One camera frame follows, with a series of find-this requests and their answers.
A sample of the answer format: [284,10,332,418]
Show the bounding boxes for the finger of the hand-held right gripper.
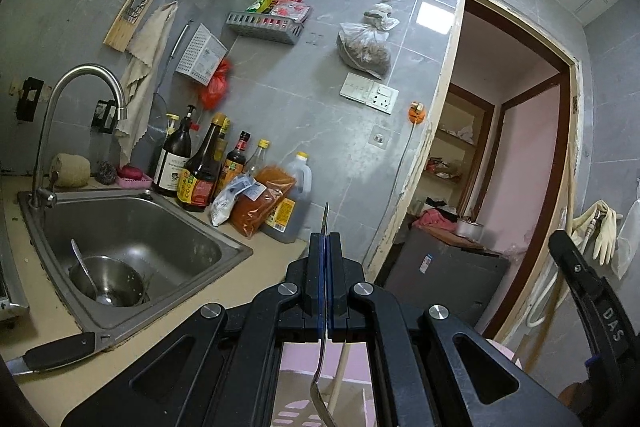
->
[547,229,640,427]

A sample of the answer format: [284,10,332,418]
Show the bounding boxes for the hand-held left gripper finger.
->
[60,232,326,427]
[327,233,583,427]

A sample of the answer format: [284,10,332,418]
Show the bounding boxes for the metal spoon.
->
[310,202,343,427]

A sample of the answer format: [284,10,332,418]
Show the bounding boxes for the cream rubber gloves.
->
[572,201,618,265]

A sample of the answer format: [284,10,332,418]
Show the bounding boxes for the grey refrigerator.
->
[385,227,511,338]

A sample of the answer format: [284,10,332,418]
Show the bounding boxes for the orange spice bag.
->
[229,164,297,238]

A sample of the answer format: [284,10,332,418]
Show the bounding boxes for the large oil jug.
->
[260,152,313,244]

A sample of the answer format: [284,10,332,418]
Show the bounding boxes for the crumpled pink cloth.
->
[414,209,458,233]

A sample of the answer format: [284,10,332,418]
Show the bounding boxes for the small clear seasoning bag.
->
[209,173,266,227]

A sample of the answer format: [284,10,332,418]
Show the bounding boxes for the steel pot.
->
[455,217,485,239]

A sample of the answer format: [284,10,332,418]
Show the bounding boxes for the clear glass bottle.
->
[245,139,271,180]

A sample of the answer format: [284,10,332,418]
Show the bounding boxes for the small dark sauce bottle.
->
[217,130,251,198]

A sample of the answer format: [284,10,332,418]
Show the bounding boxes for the steel sink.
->
[17,189,253,348]

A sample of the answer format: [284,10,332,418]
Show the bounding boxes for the large soy sauce bottle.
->
[176,113,228,212]

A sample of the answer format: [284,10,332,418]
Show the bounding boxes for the steel colander bowl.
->
[68,256,146,308]

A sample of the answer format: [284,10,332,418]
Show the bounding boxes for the dark pump bottle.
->
[152,104,198,198]

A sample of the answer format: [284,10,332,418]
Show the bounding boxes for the pink soap dish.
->
[116,164,153,192]

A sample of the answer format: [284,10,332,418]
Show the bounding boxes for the wooden shelf unit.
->
[407,84,496,218]

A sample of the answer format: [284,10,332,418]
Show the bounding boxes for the steel ladle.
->
[71,239,113,305]

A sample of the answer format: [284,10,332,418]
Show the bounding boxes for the red plastic bag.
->
[200,59,233,110]

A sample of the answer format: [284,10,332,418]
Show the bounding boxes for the plastic bag of dried goods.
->
[337,0,401,75]

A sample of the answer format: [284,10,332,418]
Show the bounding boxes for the white grater box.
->
[175,23,228,85]

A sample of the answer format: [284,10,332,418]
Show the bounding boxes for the tan loofah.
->
[50,153,92,188]

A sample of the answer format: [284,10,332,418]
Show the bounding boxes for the red snack packet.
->
[270,0,311,24]

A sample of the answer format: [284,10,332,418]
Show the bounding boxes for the beige hanging towel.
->
[116,2,178,158]

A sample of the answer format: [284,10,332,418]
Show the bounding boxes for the steel faucet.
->
[29,64,127,208]

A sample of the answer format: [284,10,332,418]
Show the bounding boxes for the white hose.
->
[525,257,562,329]

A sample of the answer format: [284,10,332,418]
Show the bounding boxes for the thin wall cable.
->
[375,122,416,253]

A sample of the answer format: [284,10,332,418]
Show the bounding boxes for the wooden door frame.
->
[365,0,583,348]

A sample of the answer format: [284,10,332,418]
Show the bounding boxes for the white switch socket panel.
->
[340,73,400,115]

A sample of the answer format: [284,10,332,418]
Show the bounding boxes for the black handled knife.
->
[10,332,111,375]

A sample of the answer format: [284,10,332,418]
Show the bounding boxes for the grey wall basket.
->
[225,11,305,45]

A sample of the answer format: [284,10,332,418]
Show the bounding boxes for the black wall socket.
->
[91,99,118,130]
[15,77,45,122]

